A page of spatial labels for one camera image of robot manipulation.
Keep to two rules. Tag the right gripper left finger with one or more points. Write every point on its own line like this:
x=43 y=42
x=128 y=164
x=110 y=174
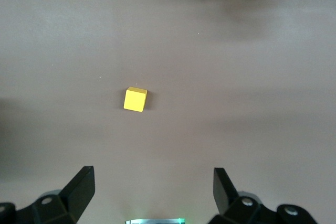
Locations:
x=73 y=197

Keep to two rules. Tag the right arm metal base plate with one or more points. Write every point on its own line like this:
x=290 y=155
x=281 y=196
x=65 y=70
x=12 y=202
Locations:
x=156 y=221

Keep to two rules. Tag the yellow cube block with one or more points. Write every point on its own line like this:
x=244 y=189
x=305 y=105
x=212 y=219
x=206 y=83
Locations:
x=134 y=100

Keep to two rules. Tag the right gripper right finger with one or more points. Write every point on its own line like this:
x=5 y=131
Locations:
x=225 y=197

